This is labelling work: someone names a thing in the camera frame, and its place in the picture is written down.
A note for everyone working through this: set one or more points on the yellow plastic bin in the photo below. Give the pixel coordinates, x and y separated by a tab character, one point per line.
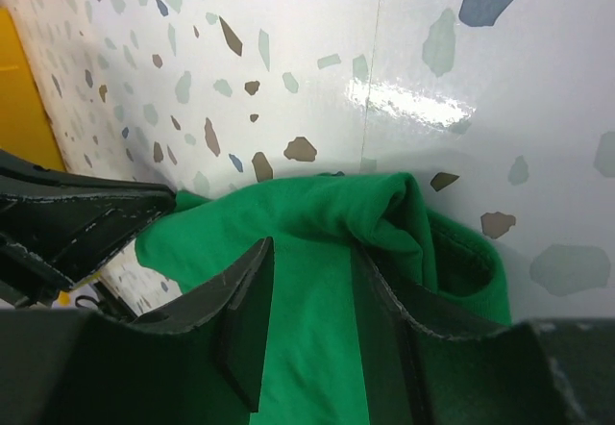
25	129

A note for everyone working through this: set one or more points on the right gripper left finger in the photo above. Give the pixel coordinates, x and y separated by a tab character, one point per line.
196	360

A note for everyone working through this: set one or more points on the green t shirt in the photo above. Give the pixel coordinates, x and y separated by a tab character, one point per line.
312	372

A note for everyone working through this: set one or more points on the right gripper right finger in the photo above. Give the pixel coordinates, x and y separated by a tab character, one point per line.
428	361

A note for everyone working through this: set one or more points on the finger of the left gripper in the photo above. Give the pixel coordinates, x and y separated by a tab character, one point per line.
59	229

